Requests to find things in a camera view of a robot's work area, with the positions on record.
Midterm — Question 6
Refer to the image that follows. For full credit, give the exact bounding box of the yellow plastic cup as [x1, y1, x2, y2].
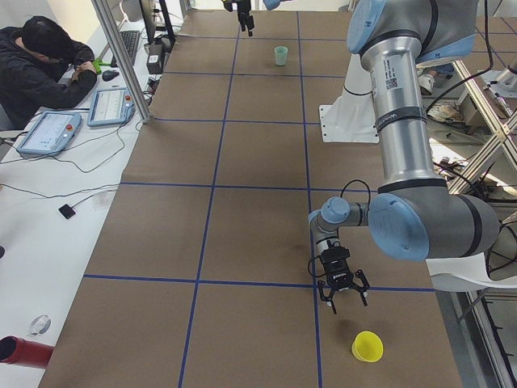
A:
[351, 331, 384, 363]

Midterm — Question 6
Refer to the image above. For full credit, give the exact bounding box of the near blue teach pendant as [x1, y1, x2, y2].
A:
[17, 112, 82, 156]

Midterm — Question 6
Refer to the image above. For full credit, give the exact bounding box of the black computer mouse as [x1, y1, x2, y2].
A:
[102, 70, 120, 82]

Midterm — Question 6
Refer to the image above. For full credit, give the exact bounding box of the small black square device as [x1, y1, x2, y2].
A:
[58, 204, 76, 219]

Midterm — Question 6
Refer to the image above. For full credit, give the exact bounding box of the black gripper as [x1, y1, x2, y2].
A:
[317, 246, 370, 314]
[237, 0, 254, 37]

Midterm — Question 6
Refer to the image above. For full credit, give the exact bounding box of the white chair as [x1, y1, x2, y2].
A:
[426, 253, 516, 292]

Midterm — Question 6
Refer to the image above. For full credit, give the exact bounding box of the far blue teach pendant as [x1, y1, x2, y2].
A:
[87, 87, 135, 127]

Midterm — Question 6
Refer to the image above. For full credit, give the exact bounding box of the green plastic cup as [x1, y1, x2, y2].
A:
[274, 46, 288, 66]

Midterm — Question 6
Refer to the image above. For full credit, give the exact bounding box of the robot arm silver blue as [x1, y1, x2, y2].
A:
[237, 0, 282, 36]
[309, 1, 499, 306]

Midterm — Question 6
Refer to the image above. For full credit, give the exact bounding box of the person in black jacket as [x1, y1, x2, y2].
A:
[1, 15, 98, 129]

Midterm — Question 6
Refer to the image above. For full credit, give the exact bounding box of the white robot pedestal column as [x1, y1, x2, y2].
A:
[318, 54, 379, 144]

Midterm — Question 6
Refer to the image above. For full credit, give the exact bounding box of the black keyboard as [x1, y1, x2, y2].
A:
[120, 30, 141, 65]

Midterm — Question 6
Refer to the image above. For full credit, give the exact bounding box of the aluminium frame post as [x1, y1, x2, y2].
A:
[91, 0, 151, 124]

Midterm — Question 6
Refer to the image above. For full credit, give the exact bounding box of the blue teach pendant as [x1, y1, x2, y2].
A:
[87, 87, 135, 127]
[17, 112, 82, 156]

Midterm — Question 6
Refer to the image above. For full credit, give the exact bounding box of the red cylinder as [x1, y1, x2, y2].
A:
[1, 336, 54, 369]

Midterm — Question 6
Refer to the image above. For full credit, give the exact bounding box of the green tool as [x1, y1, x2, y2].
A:
[92, 58, 111, 74]

